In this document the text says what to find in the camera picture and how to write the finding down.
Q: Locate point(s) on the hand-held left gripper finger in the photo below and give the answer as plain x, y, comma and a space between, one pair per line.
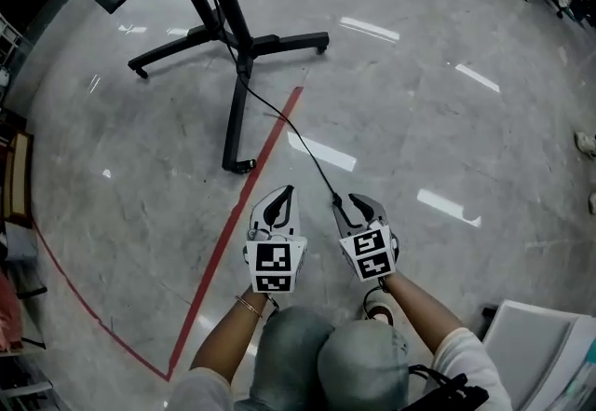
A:
296, 220
256, 215

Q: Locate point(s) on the red floor tape line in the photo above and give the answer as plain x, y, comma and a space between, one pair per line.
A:
219, 250

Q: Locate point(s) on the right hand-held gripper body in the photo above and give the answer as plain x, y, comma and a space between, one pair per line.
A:
370, 255

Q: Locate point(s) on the white cart table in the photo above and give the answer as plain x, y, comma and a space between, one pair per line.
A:
531, 353

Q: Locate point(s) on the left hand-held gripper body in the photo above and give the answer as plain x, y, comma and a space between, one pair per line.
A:
272, 260

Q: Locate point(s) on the person's right forearm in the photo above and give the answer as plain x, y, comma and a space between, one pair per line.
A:
423, 311

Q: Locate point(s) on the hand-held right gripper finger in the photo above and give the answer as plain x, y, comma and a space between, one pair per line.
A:
342, 228
379, 211

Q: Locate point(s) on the black shoulder bag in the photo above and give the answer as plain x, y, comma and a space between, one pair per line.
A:
447, 395

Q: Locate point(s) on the person's right shoe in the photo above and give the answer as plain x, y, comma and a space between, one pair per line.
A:
378, 312

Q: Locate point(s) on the person's left forearm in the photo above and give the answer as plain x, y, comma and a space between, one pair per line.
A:
223, 339

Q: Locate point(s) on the black wheeled television stand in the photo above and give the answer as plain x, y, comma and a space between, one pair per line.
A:
235, 120

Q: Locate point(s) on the person's white shirt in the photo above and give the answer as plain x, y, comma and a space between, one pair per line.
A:
470, 367

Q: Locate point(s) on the person's blue jeans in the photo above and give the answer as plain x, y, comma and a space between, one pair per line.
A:
326, 362

